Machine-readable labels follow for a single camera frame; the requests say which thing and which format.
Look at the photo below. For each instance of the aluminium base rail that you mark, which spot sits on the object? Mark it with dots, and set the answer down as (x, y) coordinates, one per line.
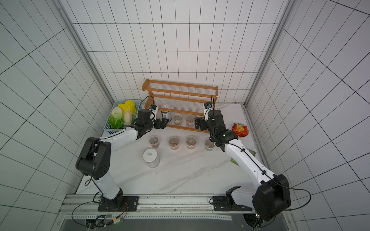
(212, 206)

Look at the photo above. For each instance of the seed jar red label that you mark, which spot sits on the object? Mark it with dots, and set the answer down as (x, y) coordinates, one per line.
(174, 143)
(191, 142)

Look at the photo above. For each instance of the small jar yellow label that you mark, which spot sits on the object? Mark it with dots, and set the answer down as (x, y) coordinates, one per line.
(178, 119)

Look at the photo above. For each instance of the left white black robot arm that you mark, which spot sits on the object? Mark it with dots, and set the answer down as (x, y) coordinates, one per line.
(94, 159)

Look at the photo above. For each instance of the dark green bottle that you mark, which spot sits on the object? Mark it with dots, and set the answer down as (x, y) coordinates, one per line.
(165, 113)

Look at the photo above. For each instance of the small jar pink label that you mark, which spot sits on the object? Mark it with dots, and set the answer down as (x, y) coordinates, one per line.
(190, 120)

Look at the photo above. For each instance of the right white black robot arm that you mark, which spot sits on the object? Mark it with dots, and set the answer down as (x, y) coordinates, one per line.
(270, 194)

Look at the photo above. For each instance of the green snack packet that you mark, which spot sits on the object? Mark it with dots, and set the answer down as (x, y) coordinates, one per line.
(242, 157)

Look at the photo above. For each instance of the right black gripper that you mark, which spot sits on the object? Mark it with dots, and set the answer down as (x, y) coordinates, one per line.
(201, 123)

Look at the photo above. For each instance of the seed jar dark label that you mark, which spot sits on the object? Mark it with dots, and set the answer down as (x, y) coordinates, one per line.
(154, 142)

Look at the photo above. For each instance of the green napa cabbage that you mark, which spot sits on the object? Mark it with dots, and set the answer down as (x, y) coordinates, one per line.
(116, 118)

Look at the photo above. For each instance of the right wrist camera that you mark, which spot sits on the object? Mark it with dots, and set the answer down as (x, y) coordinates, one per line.
(207, 108)

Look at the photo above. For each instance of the red snack bowl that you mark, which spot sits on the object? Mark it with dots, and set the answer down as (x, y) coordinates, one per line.
(240, 130)

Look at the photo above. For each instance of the large white-lid can shelf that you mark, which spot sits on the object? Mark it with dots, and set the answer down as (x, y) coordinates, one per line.
(151, 157)

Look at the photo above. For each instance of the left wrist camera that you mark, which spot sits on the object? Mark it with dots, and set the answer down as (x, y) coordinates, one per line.
(153, 109)

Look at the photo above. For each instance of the blue plastic basket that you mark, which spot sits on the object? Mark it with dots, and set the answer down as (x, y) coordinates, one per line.
(107, 127)

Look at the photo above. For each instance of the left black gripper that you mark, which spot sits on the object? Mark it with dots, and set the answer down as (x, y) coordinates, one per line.
(163, 124)

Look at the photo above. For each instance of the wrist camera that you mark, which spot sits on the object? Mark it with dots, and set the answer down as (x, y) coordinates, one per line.
(207, 108)
(153, 109)

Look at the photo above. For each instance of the wooden three-tier shelf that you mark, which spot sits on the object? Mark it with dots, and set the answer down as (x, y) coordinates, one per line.
(179, 99)

